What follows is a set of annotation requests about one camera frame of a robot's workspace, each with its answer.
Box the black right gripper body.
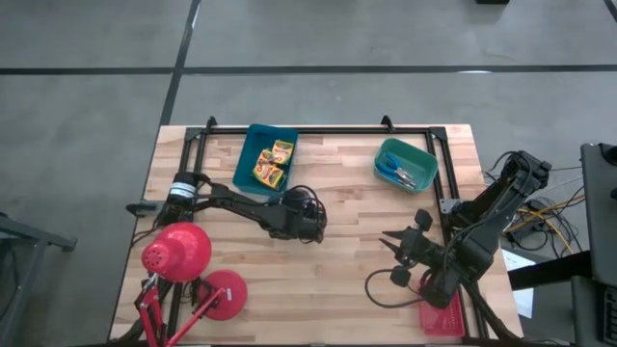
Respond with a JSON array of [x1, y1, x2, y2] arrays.
[[389, 208, 447, 290]]

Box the blue plastic bin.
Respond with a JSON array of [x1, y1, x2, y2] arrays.
[[231, 123, 301, 199]]

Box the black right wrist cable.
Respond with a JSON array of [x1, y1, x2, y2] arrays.
[[363, 268, 428, 310]]

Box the grey metal stand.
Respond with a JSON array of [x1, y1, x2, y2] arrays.
[[0, 211, 78, 347]]

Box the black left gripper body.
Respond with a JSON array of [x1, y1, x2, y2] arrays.
[[267, 185, 330, 246]]

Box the teal plastic bin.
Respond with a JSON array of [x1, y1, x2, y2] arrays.
[[373, 138, 440, 195]]

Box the blue-handled pliers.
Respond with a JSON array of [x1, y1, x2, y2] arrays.
[[375, 162, 416, 190], [384, 152, 416, 184]]

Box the white paper sheet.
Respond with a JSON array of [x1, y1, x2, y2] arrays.
[[500, 248, 537, 320]]

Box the black desk beam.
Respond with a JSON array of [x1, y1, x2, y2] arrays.
[[508, 250, 594, 291]]

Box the black metal rig frame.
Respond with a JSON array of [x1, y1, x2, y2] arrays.
[[125, 115, 526, 347]]

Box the red desk lamp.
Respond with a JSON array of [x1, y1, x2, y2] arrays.
[[133, 221, 249, 347]]

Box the yellow Crayola crayon box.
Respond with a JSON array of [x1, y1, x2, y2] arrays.
[[252, 163, 286, 191], [253, 147, 276, 177], [271, 139, 296, 167]]

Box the red mesh basket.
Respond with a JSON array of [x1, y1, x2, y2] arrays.
[[417, 287, 467, 337]]

